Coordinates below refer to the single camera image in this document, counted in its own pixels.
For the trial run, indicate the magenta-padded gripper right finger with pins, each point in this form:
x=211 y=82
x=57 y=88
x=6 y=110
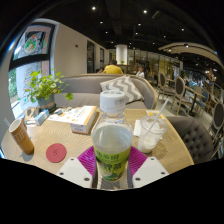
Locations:
x=148 y=170

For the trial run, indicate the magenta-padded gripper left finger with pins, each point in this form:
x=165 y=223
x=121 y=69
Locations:
x=75 y=170

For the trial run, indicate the clear bottle with green label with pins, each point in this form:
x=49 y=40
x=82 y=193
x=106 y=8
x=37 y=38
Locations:
x=111 y=140

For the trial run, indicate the flat round red coaster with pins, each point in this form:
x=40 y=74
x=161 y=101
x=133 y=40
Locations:
x=56 y=153

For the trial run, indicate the clear plastic cup with straw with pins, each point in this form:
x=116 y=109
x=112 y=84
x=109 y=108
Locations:
x=150 y=136

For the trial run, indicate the white paper napkin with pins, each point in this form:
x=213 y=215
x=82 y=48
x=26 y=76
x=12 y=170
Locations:
x=137 y=128

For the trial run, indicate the white orange box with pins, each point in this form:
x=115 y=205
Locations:
x=76 y=116

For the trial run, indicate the grey tufted armchair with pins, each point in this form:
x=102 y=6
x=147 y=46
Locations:
x=193 y=136

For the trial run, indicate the small yellow card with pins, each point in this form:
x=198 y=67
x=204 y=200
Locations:
x=155 y=114

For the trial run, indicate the brown paper cup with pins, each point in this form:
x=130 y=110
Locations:
x=21 y=138

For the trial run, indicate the small light blue box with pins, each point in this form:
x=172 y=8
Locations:
x=41 y=117

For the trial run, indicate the grey curved sofa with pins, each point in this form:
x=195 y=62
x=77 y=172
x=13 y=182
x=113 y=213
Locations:
x=83 y=88

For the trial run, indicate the grey white zigzag cushion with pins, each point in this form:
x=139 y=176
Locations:
x=123 y=86

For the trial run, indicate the green potted plant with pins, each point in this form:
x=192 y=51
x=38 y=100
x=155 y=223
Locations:
x=43 y=86

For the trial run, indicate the person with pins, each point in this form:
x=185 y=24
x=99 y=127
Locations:
x=140 y=73
x=100 y=70
x=112 y=69

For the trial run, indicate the window with coloured decals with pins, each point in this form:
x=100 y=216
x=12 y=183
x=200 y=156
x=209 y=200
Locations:
x=31 y=43

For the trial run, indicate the group of ceiling lights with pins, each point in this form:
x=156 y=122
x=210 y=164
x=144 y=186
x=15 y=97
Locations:
x=93 y=8

